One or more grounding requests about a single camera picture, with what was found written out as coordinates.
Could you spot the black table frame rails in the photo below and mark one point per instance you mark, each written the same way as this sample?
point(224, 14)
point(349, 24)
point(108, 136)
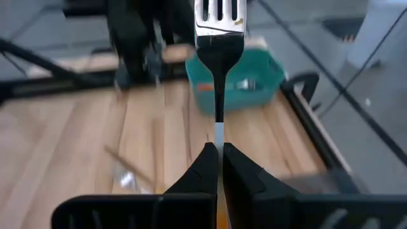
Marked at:
point(306, 124)

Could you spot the white pedestal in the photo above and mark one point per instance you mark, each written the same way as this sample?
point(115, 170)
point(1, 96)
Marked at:
point(381, 31)

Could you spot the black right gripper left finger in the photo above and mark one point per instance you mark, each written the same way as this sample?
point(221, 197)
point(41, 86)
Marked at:
point(127, 213)

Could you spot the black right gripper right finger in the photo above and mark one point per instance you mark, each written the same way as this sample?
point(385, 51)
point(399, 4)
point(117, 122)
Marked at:
point(318, 213)

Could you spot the teal plastic bin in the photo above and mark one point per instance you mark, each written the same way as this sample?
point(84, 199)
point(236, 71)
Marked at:
point(241, 101)

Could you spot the small hazard-striped floor mat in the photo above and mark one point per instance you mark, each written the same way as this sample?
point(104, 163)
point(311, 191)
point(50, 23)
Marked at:
point(341, 28)

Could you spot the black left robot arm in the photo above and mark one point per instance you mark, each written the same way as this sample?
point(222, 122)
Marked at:
point(133, 38)

